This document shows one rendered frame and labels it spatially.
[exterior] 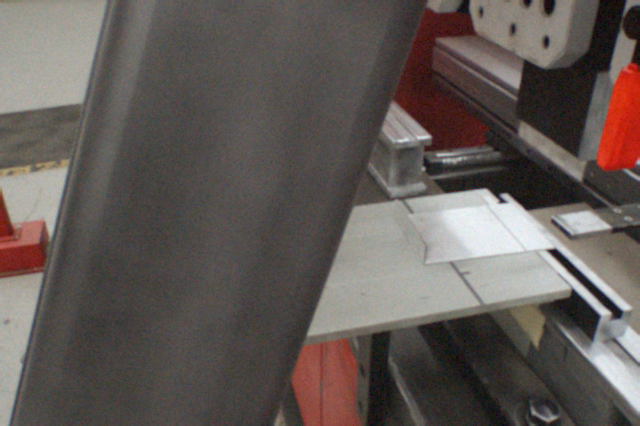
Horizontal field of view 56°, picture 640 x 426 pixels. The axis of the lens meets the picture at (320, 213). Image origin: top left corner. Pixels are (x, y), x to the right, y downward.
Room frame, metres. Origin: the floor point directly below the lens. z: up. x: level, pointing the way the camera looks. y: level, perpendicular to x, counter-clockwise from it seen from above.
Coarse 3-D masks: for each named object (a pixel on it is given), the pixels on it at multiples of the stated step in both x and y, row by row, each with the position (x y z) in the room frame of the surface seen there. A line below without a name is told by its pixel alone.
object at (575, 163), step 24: (528, 72) 0.53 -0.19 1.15; (552, 72) 0.50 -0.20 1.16; (576, 72) 0.47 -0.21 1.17; (600, 72) 0.45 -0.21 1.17; (528, 96) 0.53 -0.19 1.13; (552, 96) 0.49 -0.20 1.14; (576, 96) 0.46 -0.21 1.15; (600, 96) 0.45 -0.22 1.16; (528, 120) 0.52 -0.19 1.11; (552, 120) 0.49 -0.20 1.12; (576, 120) 0.46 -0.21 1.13; (600, 120) 0.45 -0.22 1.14; (552, 144) 0.49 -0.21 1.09; (576, 144) 0.45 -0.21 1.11; (576, 168) 0.46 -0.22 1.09
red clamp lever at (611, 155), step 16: (624, 16) 0.33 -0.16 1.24; (624, 32) 0.33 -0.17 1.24; (624, 80) 0.33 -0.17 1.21; (624, 96) 0.32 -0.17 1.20; (608, 112) 0.33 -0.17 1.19; (624, 112) 0.32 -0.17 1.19; (608, 128) 0.33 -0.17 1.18; (624, 128) 0.32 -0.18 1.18; (608, 144) 0.32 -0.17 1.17; (624, 144) 0.32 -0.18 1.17; (608, 160) 0.32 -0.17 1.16; (624, 160) 0.32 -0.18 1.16
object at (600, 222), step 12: (636, 204) 0.54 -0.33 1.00; (552, 216) 0.52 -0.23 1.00; (564, 216) 0.52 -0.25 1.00; (576, 216) 0.52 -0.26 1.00; (588, 216) 0.52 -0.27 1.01; (600, 216) 0.52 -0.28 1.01; (612, 216) 0.52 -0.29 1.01; (624, 216) 0.52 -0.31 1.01; (636, 216) 0.52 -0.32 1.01; (564, 228) 0.49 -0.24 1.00; (576, 228) 0.49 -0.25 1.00; (588, 228) 0.49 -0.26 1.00; (600, 228) 0.49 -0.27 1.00; (612, 228) 0.49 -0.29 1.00; (624, 228) 0.50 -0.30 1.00; (636, 228) 0.50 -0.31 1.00
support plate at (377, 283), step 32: (352, 224) 0.51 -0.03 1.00; (384, 224) 0.51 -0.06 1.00; (352, 256) 0.45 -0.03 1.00; (384, 256) 0.45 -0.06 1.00; (416, 256) 0.45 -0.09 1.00; (512, 256) 0.45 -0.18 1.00; (352, 288) 0.40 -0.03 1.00; (384, 288) 0.40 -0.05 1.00; (416, 288) 0.40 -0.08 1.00; (448, 288) 0.40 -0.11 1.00; (480, 288) 0.40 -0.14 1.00; (512, 288) 0.40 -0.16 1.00; (544, 288) 0.40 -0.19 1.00; (320, 320) 0.36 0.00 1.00; (352, 320) 0.36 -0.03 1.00; (384, 320) 0.36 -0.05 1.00; (416, 320) 0.37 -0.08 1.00
